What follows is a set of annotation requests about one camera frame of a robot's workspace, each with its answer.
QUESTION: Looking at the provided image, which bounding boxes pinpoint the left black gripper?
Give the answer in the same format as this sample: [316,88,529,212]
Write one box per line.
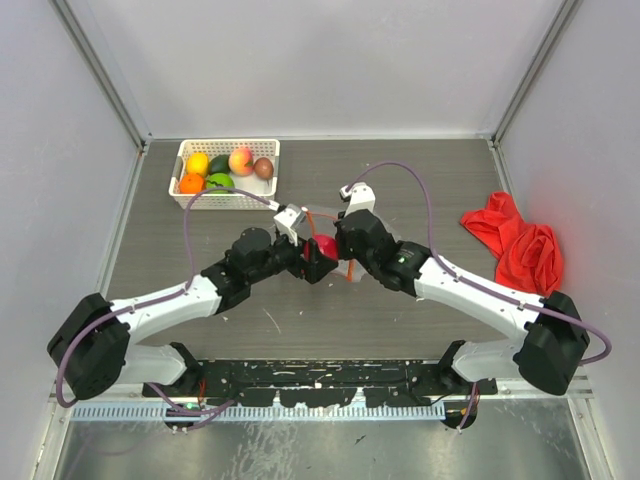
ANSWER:
[247,228,336,285]

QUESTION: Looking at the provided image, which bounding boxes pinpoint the red apple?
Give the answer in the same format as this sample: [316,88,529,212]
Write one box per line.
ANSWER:
[303,234,339,261]

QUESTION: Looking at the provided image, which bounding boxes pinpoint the clear zip top bag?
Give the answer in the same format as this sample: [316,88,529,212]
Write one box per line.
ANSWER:
[302,207,399,282]

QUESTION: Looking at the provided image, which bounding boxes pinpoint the green toy watermelon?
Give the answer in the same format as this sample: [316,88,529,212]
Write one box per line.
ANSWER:
[206,172,235,194]

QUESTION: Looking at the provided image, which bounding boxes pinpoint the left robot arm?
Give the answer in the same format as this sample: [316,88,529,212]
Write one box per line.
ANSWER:
[47,228,338,400]

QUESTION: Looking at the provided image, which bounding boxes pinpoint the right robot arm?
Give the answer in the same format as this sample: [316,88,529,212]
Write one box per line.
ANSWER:
[335,210,590,396]

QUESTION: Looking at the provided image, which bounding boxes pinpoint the white plastic basket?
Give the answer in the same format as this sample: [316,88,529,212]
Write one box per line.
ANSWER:
[168,138,280,210]

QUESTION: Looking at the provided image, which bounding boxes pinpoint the brown passion fruit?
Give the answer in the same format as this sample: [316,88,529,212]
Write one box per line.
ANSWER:
[253,157,274,181]

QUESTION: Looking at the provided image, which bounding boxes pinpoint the pink yellow peach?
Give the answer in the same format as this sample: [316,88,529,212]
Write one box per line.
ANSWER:
[228,147,254,177]

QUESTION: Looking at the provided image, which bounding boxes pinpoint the dark green avocado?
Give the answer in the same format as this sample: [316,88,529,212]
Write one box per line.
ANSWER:
[208,154,231,175]

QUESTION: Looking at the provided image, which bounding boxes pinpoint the orange fruit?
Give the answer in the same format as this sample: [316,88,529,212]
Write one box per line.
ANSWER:
[179,173,206,195]

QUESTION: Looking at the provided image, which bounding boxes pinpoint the yellow lemon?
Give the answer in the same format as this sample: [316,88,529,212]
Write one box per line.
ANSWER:
[185,152,209,177]

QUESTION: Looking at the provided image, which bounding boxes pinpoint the red cloth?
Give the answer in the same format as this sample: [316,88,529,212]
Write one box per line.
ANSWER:
[460,191,564,297]

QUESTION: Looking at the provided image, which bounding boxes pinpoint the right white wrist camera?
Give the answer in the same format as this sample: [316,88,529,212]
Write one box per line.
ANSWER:
[339,182,376,216]

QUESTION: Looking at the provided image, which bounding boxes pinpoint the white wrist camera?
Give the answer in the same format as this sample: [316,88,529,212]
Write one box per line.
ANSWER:
[339,182,376,216]
[273,204,305,246]

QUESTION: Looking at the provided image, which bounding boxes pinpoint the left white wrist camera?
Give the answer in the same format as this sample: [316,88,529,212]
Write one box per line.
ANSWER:
[273,204,305,246]

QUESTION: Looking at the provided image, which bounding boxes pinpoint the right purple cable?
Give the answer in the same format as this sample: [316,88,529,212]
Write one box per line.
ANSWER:
[349,161,614,431]

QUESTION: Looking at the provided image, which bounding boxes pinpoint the purple cable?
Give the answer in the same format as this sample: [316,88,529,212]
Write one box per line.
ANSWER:
[54,187,281,431]
[349,161,614,431]

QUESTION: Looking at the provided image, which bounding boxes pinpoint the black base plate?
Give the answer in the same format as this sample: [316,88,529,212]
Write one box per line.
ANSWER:
[161,360,471,408]

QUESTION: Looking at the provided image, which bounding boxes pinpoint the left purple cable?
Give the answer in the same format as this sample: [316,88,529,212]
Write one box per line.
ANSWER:
[54,187,281,431]

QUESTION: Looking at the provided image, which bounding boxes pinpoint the white slotted cable duct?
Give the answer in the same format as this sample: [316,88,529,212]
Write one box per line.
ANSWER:
[70,401,446,422]

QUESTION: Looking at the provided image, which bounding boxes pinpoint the right aluminium frame post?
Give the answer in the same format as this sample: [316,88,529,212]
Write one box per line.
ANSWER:
[490,0,582,149]

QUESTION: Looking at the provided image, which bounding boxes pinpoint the aluminium frame post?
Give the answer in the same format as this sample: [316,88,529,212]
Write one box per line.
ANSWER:
[49,1,149,151]
[490,0,582,149]

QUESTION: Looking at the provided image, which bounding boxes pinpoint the left aluminium frame post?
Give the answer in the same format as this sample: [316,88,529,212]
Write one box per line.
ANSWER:
[49,1,149,151]

